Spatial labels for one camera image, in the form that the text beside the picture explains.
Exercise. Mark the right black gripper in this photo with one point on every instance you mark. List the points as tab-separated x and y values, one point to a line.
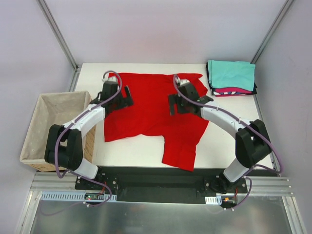
179	105

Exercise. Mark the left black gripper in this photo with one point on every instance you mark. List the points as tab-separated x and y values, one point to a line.
122	101

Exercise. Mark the red t shirt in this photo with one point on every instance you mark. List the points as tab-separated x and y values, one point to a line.
150	116

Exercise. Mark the black t shirt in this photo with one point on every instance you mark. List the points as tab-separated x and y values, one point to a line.
211	88

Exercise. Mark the pink t shirt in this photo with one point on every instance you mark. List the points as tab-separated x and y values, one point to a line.
230	91

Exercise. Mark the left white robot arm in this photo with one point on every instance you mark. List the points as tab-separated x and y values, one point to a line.
64	144

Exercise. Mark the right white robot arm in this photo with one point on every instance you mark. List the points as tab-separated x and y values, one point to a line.
251	137

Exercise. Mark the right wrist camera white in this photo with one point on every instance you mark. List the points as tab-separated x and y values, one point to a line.
180	81

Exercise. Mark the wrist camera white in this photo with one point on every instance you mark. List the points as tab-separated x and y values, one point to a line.
180	81
110	79

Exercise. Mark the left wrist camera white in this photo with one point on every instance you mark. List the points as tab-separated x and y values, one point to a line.
110	79

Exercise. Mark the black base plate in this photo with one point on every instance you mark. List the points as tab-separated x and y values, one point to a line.
166	185

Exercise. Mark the left aluminium frame post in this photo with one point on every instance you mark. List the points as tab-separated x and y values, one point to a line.
57	33

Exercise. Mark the aluminium frame post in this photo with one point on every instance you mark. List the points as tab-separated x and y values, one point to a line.
57	33
287	5

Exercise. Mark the right aluminium frame post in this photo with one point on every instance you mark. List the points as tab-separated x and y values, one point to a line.
287	5

